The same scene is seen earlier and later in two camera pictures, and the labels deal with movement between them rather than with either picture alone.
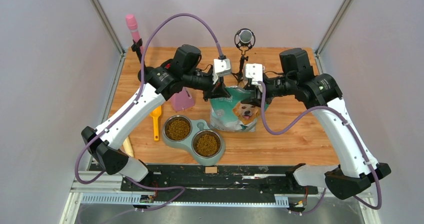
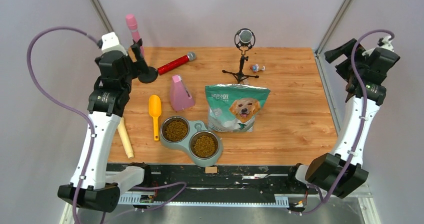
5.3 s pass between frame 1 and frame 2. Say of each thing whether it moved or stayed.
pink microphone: stayed
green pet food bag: stayed
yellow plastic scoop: stayed
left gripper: moved
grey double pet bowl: stayed
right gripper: moved
